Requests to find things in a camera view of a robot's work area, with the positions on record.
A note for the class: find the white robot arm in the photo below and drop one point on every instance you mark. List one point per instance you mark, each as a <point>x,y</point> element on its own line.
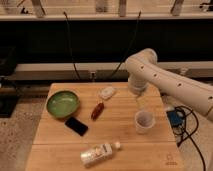
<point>142,68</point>

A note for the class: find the red-brown sausage toy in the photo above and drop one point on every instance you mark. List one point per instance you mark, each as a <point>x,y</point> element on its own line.
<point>97,111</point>

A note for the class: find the translucent end tool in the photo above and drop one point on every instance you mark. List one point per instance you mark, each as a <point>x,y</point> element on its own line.
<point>141,101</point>

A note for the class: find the green bowl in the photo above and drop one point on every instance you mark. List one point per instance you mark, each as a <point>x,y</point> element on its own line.
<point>62,104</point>

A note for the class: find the black smartphone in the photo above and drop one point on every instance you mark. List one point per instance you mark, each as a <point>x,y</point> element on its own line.
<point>76,126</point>

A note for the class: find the white paper cup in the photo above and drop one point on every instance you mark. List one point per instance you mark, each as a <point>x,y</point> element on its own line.
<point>144,121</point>

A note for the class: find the clear plastic bottle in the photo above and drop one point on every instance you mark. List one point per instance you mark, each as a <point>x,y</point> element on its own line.
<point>99,153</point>

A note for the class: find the blue power box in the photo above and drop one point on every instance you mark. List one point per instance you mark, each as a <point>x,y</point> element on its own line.
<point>174,118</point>

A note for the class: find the black box at left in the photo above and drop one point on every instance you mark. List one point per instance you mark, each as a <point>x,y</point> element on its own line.
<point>8,64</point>

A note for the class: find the white wall outlet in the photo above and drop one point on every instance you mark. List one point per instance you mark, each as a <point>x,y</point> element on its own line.
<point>93,75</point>

